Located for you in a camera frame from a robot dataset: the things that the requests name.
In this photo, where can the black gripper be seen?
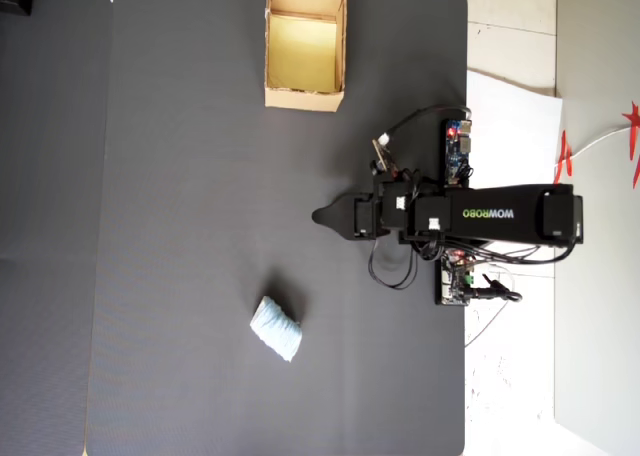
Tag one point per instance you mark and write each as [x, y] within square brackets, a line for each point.
[367, 216]

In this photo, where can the black WOWROBO robot arm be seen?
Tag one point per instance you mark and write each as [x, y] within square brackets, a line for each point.
[490, 213]

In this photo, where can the open cardboard box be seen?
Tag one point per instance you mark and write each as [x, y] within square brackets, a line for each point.
[302, 51]

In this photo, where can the large black mat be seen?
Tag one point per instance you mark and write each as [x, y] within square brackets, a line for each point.
[225, 226]

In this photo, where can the white motor controller board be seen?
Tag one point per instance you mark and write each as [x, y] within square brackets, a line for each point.
[447, 287]

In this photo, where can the blue circuit board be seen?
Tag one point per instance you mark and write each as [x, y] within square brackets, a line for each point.
[455, 156]

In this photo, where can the black power plug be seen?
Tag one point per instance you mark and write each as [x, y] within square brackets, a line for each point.
[492, 293]

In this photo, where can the white paper sheet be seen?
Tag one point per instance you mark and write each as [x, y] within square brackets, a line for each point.
[515, 141]

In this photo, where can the red ribbon strip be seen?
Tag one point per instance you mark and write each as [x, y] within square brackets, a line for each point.
[565, 156]

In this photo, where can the grey board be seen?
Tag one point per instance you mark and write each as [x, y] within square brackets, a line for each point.
[600, 286]

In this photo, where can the dark grey mat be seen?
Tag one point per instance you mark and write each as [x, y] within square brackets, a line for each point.
[50, 226]

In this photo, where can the red star decoration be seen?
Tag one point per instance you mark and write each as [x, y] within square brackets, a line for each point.
[635, 136]

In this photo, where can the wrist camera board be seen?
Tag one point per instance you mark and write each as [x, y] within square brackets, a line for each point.
[382, 158]

